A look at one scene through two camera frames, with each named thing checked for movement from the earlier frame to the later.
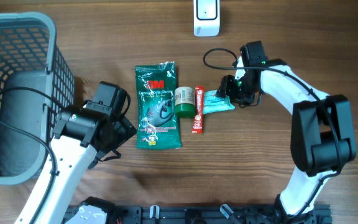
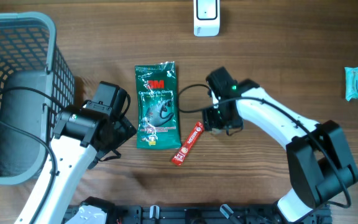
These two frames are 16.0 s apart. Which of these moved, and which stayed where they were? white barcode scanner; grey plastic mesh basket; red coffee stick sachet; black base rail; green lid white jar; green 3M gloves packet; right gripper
Moved: red coffee stick sachet; green lid white jar; right gripper
Stayed: green 3M gloves packet; grey plastic mesh basket; white barcode scanner; black base rail
